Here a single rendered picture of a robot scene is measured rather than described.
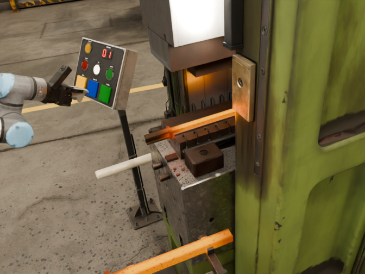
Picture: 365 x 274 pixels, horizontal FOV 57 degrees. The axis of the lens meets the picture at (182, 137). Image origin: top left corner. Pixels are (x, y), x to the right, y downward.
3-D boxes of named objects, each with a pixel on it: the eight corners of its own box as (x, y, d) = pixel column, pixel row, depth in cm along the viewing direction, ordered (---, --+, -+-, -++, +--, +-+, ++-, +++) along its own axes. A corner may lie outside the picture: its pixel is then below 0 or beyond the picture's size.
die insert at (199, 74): (195, 78, 115) (194, 61, 111) (187, 70, 120) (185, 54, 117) (269, 57, 123) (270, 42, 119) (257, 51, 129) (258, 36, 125)
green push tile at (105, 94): (107, 103, 154) (110, 87, 153) (98, 99, 158) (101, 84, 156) (110, 103, 156) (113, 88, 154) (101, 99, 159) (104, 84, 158)
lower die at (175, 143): (181, 159, 126) (178, 141, 121) (162, 133, 141) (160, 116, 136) (274, 127, 137) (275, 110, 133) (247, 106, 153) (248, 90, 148)
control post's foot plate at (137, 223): (133, 231, 215) (131, 222, 210) (125, 209, 232) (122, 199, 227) (165, 219, 221) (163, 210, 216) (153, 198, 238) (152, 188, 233)
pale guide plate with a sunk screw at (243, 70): (247, 122, 94) (249, 66, 84) (231, 108, 100) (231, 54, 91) (254, 120, 94) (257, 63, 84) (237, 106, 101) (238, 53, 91)
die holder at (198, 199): (191, 266, 138) (181, 188, 113) (159, 206, 168) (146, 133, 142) (301, 218, 154) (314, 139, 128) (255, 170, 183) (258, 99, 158)
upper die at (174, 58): (171, 72, 105) (167, 43, 100) (150, 53, 121) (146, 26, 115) (281, 43, 117) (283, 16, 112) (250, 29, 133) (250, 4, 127)
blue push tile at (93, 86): (95, 98, 160) (98, 82, 158) (86, 94, 164) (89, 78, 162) (98, 98, 161) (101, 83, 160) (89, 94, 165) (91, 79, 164)
